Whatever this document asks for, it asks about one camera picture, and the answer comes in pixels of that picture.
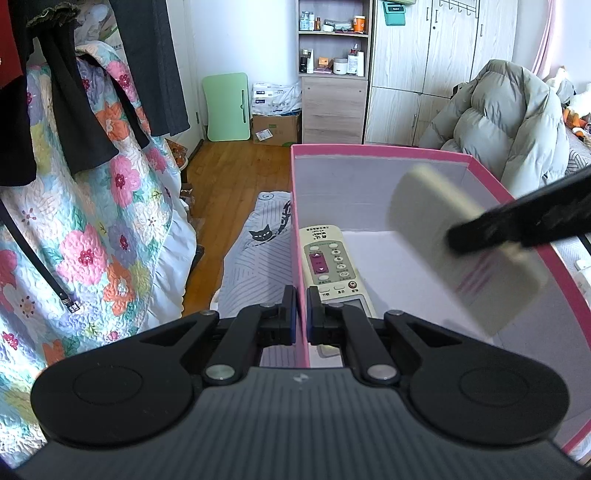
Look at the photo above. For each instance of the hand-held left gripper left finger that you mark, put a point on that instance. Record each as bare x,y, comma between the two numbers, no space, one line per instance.
291,318

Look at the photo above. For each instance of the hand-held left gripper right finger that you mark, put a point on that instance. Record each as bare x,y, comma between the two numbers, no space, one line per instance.
312,318

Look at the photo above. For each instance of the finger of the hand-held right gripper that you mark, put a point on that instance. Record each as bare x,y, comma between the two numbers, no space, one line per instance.
508,221

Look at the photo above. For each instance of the cream remote control purple button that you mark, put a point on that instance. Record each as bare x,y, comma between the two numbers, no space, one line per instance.
323,258

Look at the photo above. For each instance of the cream remote control with display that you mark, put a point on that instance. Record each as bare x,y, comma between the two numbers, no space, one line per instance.
425,217

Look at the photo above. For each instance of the pink cardboard box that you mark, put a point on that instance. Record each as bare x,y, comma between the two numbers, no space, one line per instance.
346,194

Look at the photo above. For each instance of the cat print grey cloth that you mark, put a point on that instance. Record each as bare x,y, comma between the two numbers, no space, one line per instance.
258,258

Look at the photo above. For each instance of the grey puffer jacket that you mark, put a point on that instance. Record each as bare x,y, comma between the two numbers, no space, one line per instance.
508,115

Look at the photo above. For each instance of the white plush toy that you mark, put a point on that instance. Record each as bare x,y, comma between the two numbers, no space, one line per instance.
572,101

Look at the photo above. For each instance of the light wooden wardrobe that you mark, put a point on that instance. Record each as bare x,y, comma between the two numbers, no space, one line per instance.
438,55

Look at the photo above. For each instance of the pink curtain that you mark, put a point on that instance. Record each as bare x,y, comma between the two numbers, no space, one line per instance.
545,37

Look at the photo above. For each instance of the brown cardboard box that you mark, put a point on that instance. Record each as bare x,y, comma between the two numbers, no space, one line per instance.
279,129

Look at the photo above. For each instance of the wooden shelf cabinet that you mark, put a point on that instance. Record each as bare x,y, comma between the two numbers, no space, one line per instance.
332,106

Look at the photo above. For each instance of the tissue paper pack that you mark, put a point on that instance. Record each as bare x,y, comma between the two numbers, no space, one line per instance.
277,99

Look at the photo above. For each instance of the floral quilt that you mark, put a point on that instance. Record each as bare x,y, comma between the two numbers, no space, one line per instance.
92,221

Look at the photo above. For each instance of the white bottle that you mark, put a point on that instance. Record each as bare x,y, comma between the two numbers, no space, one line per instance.
353,62

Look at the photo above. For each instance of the green folding table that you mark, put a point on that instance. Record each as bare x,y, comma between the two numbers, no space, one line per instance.
226,106

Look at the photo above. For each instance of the white cream jar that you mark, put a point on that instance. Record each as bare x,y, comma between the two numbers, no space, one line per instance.
340,67

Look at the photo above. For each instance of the teal hanging organizer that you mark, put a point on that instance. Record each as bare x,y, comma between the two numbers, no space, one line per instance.
395,14

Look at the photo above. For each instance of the orange jar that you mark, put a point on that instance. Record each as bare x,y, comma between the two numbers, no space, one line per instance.
359,23

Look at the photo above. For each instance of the black bottle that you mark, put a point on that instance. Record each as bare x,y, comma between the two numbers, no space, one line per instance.
303,62

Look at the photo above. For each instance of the black belt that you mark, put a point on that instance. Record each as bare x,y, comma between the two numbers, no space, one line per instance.
37,263

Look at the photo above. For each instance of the dark grey hanging garment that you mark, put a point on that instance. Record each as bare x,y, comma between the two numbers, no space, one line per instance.
157,69

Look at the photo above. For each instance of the black hanging garment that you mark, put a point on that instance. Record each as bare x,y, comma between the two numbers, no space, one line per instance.
69,115

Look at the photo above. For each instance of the white plastic bag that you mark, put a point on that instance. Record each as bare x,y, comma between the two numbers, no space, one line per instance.
97,23

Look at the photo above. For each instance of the red garment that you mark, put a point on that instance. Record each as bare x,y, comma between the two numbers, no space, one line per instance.
7,46

